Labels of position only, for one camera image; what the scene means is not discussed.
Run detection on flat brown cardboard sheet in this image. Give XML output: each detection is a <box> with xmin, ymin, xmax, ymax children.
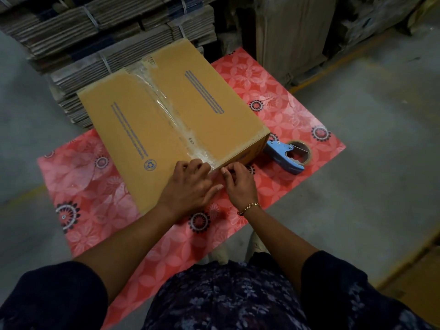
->
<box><xmin>380</xmin><ymin>234</ymin><xmax>440</xmax><ymax>328</ymax></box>

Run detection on gold bracelet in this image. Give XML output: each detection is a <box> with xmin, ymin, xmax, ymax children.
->
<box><xmin>237</xmin><ymin>202</ymin><xmax>262</xmax><ymax>216</ymax></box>

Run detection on red floral mat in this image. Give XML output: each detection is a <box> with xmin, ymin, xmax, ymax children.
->
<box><xmin>37</xmin><ymin>47</ymin><xmax>347</xmax><ymax>329</ymax></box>

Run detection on upright cardboard sheet bundle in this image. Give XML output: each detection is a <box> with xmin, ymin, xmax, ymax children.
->
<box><xmin>255</xmin><ymin>0</ymin><xmax>338</xmax><ymax>81</ymax></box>

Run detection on person's right forearm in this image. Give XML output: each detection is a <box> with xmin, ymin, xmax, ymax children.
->
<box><xmin>240</xmin><ymin>205</ymin><xmax>321</xmax><ymax>293</ymax></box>

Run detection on person's left hand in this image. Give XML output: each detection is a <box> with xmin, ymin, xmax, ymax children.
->
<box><xmin>156</xmin><ymin>159</ymin><xmax>225</xmax><ymax>221</ymax></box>

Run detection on stack of flattened cardboard boxes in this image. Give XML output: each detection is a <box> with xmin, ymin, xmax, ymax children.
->
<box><xmin>0</xmin><ymin>0</ymin><xmax>218</xmax><ymax>129</ymax></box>

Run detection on blue tape dispenser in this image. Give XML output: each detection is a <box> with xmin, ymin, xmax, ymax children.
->
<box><xmin>264</xmin><ymin>140</ymin><xmax>306</xmax><ymax>175</ymax></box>

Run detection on brown cardboard box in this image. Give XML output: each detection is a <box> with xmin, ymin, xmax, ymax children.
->
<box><xmin>77</xmin><ymin>38</ymin><xmax>271</xmax><ymax>215</ymax></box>

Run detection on pile of worn cardboard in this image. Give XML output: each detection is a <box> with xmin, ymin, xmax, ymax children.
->
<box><xmin>335</xmin><ymin>0</ymin><xmax>428</xmax><ymax>52</ymax></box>

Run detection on dark floral garment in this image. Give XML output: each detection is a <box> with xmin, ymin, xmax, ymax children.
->
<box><xmin>0</xmin><ymin>250</ymin><xmax>438</xmax><ymax>330</ymax></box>

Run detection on white shoe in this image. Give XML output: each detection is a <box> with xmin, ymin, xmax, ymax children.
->
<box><xmin>206</xmin><ymin>243</ymin><xmax>231</xmax><ymax>266</ymax></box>
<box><xmin>244</xmin><ymin>231</ymin><xmax>271</xmax><ymax>262</ymax></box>

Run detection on person's left forearm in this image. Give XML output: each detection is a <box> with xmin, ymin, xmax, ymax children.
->
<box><xmin>73</xmin><ymin>202</ymin><xmax>179</xmax><ymax>304</ymax></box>

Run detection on clear packing tape roll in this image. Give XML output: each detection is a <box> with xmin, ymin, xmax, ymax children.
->
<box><xmin>286</xmin><ymin>140</ymin><xmax>312</xmax><ymax>166</ymax></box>

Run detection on person's right hand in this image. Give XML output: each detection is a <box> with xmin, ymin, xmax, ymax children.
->
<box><xmin>220</xmin><ymin>162</ymin><xmax>260</xmax><ymax>214</ymax></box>

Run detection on clear packing tape strip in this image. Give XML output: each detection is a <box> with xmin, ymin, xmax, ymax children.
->
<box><xmin>132</xmin><ymin>62</ymin><xmax>222</xmax><ymax>171</ymax></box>

